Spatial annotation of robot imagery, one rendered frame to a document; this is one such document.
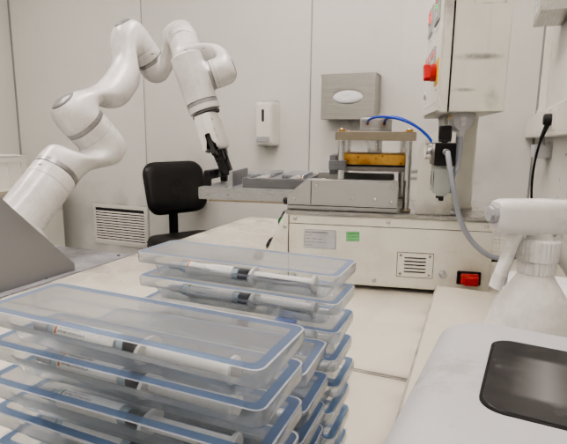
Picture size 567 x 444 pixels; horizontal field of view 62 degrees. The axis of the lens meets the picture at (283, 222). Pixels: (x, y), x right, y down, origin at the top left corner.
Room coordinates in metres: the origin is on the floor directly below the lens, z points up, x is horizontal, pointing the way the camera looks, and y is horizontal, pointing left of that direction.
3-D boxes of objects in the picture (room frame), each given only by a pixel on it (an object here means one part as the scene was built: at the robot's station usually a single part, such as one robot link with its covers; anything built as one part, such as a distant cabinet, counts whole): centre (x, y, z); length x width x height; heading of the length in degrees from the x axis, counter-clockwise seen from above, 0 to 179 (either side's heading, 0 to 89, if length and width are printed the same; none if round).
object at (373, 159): (1.20, -0.23, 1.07); 0.22 x 0.17 x 0.10; 169
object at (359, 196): (1.09, -0.13, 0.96); 0.26 x 0.05 x 0.07; 79
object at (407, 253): (1.19, -0.22, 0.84); 0.53 x 0.37 x 0.17; 79
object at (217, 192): (1.26, 0.05, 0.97); 0.30 x 0.22 x 0.08; 79
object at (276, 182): (1.25, 0.00, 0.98); 0.20 x 0.17 x 0.03; 169
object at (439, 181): (0.96, -0.31, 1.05); 0.15 x 0.05 x 0.15; 169
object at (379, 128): (1.18, -0.26, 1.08); 0.31 x 0.24 x 0.13; 169
